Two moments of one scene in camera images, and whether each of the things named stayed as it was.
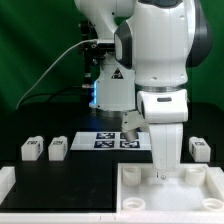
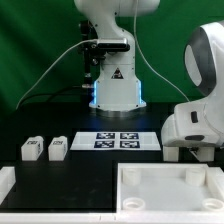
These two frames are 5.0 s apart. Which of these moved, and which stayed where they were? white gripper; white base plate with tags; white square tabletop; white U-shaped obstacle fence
Moved: white gripper
Stayed: white square tabletop; white U-shaped obstacle fence; white base plate with tags
